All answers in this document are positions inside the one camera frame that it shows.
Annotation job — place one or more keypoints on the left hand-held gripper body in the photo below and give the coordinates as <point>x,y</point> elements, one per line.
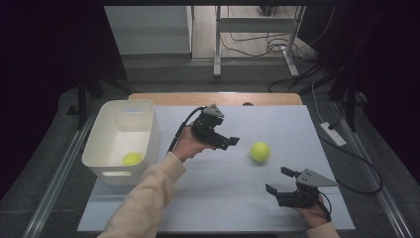
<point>206,127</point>

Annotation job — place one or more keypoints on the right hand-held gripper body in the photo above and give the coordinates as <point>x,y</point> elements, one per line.
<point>302,195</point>

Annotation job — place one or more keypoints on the yellow tennis ball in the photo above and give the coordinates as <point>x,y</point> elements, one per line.
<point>132,159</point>
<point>260,151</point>

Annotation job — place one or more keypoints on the white plastic bin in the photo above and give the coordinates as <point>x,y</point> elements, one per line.
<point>105,142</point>

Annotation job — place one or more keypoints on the person's right hand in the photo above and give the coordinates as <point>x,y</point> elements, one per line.
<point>313,214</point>

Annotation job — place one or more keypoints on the person's left hand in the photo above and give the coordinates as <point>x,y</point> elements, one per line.
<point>188,145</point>

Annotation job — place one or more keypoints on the wooden table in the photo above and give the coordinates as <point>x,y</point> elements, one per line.
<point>198,99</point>

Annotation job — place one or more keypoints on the dark table grommet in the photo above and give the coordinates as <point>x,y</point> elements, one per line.
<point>247,104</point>

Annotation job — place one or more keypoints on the pale table mat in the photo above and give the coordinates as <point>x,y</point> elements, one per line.
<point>280,125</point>

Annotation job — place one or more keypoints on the white power strip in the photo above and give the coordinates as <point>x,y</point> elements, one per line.
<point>333,135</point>

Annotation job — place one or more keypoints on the white metal stand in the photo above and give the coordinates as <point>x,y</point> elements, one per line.
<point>217,49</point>

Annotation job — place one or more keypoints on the black stand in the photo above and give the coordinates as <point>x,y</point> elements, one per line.
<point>350,109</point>
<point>81,105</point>

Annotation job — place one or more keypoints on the white cabinet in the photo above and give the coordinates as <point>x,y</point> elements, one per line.
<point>148,29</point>

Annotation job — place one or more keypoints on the dark curtain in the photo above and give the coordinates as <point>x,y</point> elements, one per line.
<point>39,66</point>
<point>389,66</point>

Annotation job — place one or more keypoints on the aluminium floor rail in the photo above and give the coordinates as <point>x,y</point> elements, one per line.
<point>389,205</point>
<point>56,185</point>

